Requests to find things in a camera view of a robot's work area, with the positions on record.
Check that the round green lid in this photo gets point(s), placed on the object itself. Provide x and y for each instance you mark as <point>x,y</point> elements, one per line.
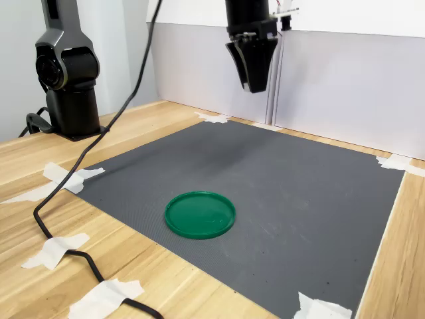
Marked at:
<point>199,216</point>

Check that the white partition panel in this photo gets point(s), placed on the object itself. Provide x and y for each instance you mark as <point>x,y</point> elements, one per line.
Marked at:
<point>199,66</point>
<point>352,86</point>

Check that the white tape piece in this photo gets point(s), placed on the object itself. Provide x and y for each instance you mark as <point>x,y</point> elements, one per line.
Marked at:
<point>78,181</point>
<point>212,118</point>
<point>267,127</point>
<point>395,163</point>
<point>53,251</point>
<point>99,299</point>
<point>318,309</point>

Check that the dark grey mat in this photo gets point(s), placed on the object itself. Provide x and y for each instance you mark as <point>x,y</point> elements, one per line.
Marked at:
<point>282,206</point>

